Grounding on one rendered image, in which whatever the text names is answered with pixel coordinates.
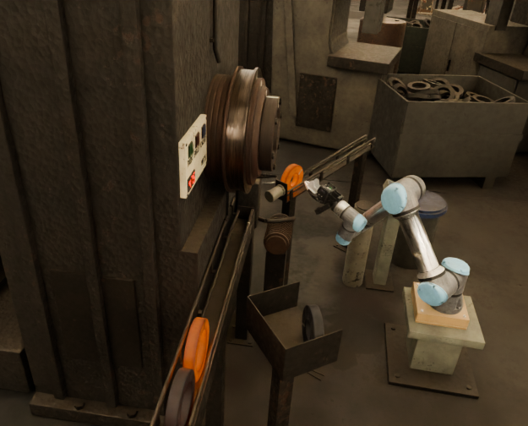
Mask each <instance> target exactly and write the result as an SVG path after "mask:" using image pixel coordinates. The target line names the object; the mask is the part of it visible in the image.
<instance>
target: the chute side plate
mask: <svg viewBox="0 0 528 426"><path fill-rule="evenodd" d="M254 218H255V211H254V212H253V216H252V219H251V222H250V225H249V228H248V232H247V236H246V239H245V242H244V244H243V248H242V253H241V256H240V259H239V262H238V266H237V272H236V274H235V277H234V281H233V283H232V287H231V292H230V295H229V298H228V301H227V305H226V310H225V314H224V317H223V320H222V322H221V326H220V331H219V334H218V337H217V340H216V344H215V349H214V351H213V355H212V359H211V361H210V367H209V370H208V373H207V376H206V379H205V382H204V388H203V390H202V394H201V397H200V400H199V405H198V409H197V412H196V415H195V418H194V421H193V426H200V425H201V422H202V419H203V416H204V410H205V407H206V403H207V400H208V397H209V393H210V387H211V385H212V381H213V378H214V375H215V369H216V365H217V363H218V359H219V356H220V350H221V347H222V337H223V335H224V332H225V329H226V328H227V325H228V321H229V318H230V315H231V309H232V306H233V303H234V299H235V296H236V293H237V287H238V283H239V281H240V277H241V274H242V268H243V265H244V261H245V259H246V255H247V251H248V246H249V244H250V240H251V237H252V230H253V224H254Z"/></svg>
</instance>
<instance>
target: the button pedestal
mask: <svg viewBox="0 0 528 426"><path fill-rule="evenodd" d="M389 181H390V182H392V183H394V182H393V181H391V180H389V179H386V181H385V183H384V185H383V188H384V189H385V188H387V187H388V186H389ZM399 224H400V223H399V221H398V220H397V219H395V218H394V217H393V216H392V214H389V215H388V216H386V217H385V218H384V224H383V227H382V232H381V236H380V240H379V245H378V252H377V256H376V260H375V265H374V269H373V270H369V269H365V281H366V289H371V290H378V291H385V292H394V287H393V282H392V275H391V272H389V266H390V262H391V259H392V254H393V251H394V246H395V240H396V236H397V232H398V228H399Z"/></svg>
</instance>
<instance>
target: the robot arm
mask: <svg viewBox="0 0 528 426"><path fill-rule="evenodd" d="M304 183H305V186H306V189H307V191H308V193H309V194H310V196H311V197H312V198H313V199H315V200H316V201H318V202H319V203H321V204H324V206H320V207H318V208H317V209H316V210H315V213H316V215H317V214H322V213H323V212H324V211H325V210H327V209H329V208H331V210H332V211H333V212H334V213H335V214H336V215H337V216H338V217H339V218H340V219H341V220H342V221H343V223H342V225H341V226H340V229H339V231H338V232H337V234H336V237H335V238H336V241H337V242H338V243H339V244H341V245H348V244H349V243H350V242H351V240H352V239H353V238H354V237H356V236H357V235H359V234H361V233H362V232H364V231H366V230H367V229H369V228H371V227H372V226H373V225H374V224H376V223H377V222H379V221H381V220H382V219H384V218H385V217H386V216H388V215H389V214H392V216H393V217H394V218H395V219H397V220H398V221H399V223H400V226H401V228H402V231H403V233H404V235H405V237H406V241H407V243H408V245H409V248H410V250H411V253H412V256H413V258H414V260H415V262H416V266H417V269H418V270H419V273H418V275H417V278H418V281H419V282H420V284H419V285H418V288H417V293H418V296H419V297H420V299H421V300H422V301H423V302H424V303H427V304H429V305H430V306H431V307H432V308H433V309H435V310H436V311H438V312H439V313H442V314H458V313H459V312H460V311H461V310H462V308H463V304H464V303H463V295H462V293H463V291H464V288H465V284H466V281H467V278H468V275H469V274H470V273H469V272H470V267H469V265H468V264H467V263H466V262H464V261H462V260H460V259H456V258H445V259H443V262H442V263H441V265H439V264H438V261H437V258H436V256H435V253H434V252H433V248H432V245H431V244H430V241H429V239H428V236H427V233H426V231H425V228H424V226H423V224H422V220H421V218H420V216H419V214H418V211H419V210H420V205H419V203H418V200H419V199H421V198H422V197H423V195H424V194H425V191H426V186H425V183H424V182H423V180H422V179H421V178H419V177H418V176H414V175H410V176H406V177H403V178H402V179H400V180H398V181H397V182H395V183H391V184H390V185H389V186H388V187H387V188H385V189H384V191H383V192H382V194H381V201H379V202H378V203H377V204H376V205H374V206H373V207H372V208H370V209H369V210H367V211H366V212H364V213H363V214H360V213H359V212H357V211H356V210H355V209H353V208H352V207H351V206H350V205H349V204H347V203H346V202H345V201H344V200H343V198H344V196H343V195H342V194H340V193H339V192H338V191H336V189H337V187H335V186H334V185H333V184H332V183H330V182H328V184H327V185H326V184H325V185H321V186H320V185H319V180H318V179H317V178H315V179H314V180H313V181H311V182H309V181H305V182H304ZM330 184H331V185H332V186H333V187H334V188H331V187H330Z"/></svg>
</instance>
